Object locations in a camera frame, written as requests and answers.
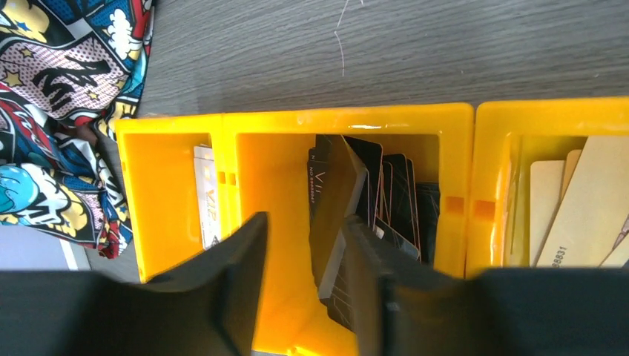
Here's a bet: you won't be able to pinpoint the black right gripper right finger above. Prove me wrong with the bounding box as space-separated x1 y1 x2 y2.
342 215 628 355

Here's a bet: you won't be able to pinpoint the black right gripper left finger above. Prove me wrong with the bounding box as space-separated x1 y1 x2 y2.
1 212 269 355

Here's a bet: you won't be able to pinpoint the black credit card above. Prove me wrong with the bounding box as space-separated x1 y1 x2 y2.
309 135 367 300

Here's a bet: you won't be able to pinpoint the stack of black cards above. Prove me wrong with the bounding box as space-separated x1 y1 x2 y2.
306 134 441 330

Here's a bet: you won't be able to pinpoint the stack of silver cards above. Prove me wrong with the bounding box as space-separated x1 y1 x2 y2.
193 145 221 250

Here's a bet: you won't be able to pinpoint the yellow bin with silver cards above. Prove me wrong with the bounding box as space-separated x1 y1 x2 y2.
116 114 223 282

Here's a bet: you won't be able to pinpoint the yellow bin with gold cards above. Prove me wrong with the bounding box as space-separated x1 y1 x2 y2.
466 97 628 276

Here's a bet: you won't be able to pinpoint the stack of gold cards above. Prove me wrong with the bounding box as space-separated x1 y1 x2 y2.
507 136 628 268

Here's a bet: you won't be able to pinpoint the comic print shorts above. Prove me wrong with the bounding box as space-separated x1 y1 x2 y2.
1 0 156 259

